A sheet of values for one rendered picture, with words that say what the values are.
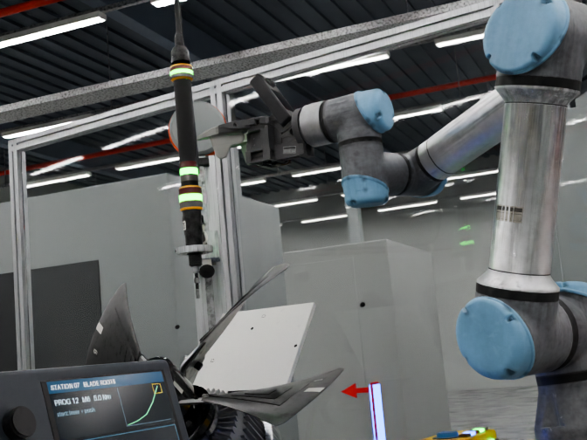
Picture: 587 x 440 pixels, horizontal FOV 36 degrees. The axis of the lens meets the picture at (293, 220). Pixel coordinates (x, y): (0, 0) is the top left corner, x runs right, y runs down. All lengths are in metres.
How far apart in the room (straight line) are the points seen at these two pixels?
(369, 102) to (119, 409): 0.77
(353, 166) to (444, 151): 0.16
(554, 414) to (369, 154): 0.50
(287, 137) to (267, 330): 0.61
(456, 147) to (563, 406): 0.45
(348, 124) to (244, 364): 0.73
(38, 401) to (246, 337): 1.28
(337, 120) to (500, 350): 0.49
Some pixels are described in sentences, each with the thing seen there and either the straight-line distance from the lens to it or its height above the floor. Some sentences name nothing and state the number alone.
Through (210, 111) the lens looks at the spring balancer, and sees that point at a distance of 2.46.
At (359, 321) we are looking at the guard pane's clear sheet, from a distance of 2.31.
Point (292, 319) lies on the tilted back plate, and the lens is 2.04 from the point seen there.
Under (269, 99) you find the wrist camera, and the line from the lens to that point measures 1.61.
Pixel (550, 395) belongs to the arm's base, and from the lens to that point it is 1.40.
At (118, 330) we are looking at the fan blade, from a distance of 1.92.
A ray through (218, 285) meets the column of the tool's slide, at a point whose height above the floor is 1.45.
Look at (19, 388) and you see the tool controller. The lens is 0.84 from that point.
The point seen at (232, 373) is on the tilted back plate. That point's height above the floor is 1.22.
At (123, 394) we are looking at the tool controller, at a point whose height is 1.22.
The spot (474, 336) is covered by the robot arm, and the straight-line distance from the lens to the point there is 1.29.
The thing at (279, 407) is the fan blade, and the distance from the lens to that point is 1.50.
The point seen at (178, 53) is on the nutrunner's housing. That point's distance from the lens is 1.77.
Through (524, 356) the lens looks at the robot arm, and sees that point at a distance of 1.26.
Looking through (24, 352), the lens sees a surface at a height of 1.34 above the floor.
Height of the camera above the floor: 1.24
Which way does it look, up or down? 9 degrees up
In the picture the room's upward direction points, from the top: 5 degrees counter-clockwise
